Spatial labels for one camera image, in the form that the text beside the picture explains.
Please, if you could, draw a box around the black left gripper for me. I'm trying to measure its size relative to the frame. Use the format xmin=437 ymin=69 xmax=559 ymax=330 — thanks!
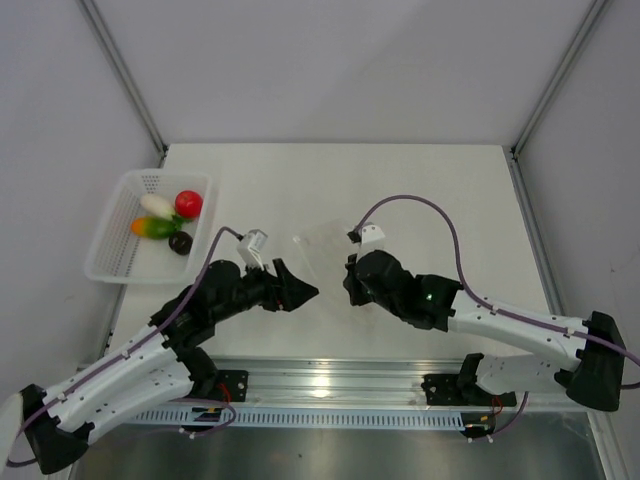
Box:
xmin=212 ymin=258 xmax=318 ymax=324

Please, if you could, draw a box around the clear zip top bag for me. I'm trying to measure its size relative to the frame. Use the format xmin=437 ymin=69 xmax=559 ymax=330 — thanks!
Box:
xmin=293 ymin=219 xmax=356 ymax=304

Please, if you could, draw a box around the dark brown toy mushroom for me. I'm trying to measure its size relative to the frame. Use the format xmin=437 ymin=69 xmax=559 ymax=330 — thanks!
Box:
xmin=168 ymin=231 xmax=193 ymax=256

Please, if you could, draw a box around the red toy tomato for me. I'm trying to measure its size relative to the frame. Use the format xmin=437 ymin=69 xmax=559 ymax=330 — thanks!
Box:
xmin=174 ymin=190 xmax=204 ymax=219

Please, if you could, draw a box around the white perforated plastic basket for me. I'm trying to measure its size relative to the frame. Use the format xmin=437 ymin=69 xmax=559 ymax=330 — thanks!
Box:
xmin=84 ymin=169 xmax=215 ymax=285

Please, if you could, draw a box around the orange green toy mango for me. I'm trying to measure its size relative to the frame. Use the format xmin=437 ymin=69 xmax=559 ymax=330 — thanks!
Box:
xmin=130 ymin=216 xmax=178 ymax=240

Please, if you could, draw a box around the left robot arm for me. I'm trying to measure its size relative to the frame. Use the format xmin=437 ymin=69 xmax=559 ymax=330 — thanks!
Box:
xmin=21 ymin=259 xmax=319 ymax=475

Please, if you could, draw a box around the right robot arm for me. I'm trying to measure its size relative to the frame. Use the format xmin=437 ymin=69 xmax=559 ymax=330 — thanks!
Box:
xmin=343 ymin=250 xmax=624 ymax=412

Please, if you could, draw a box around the white toy radish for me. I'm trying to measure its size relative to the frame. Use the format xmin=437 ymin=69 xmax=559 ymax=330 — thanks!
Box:
xmin=140 ymin=193 xmax=184 ymax=223

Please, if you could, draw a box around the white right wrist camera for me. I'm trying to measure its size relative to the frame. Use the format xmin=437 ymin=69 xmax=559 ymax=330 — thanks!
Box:
xmin=347 ymin=223 xmax=386 ymax=248

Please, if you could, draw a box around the aluminium mounting rail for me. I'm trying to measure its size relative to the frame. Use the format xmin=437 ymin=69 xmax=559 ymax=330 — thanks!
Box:
xmin=66 ymin=356 xmax=612 ymax=412

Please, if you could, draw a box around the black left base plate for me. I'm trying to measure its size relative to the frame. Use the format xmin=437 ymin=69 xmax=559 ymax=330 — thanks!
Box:
xmin=197 ymin=370 xmax=249 ymax=403

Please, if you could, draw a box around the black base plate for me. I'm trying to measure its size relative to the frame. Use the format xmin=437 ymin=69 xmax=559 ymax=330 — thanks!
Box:
xmin=421 ymin=374 xmax=517 ymax=407
xmin=197 ymin=370 xmax=249 ymax=403

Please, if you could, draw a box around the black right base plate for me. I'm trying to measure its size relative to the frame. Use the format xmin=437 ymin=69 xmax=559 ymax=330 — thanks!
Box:
xmin=421 ymin=374 xmax=517 ymax=407

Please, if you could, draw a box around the white slotted cable duct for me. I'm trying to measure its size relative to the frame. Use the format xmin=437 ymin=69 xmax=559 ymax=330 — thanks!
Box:
xmin=126 ymin=405 xmax=465 ymax=431

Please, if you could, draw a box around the left aluminium frame post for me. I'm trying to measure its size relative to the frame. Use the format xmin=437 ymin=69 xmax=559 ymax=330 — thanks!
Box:
xmin=76 ymin=0 xmax=168 ymax=166

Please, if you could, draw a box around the aluminium frame post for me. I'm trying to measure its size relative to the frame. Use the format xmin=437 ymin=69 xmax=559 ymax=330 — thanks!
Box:
xmin=76 ymin=0 xmax=168 ymax=166
xmin=510 ymin=0 xmax=613 ymax=161

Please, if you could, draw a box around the right aluminium frame post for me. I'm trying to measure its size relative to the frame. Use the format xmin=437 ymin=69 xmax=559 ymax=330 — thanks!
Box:
xmin=510 ymin=0 xmax=613 ymax=161

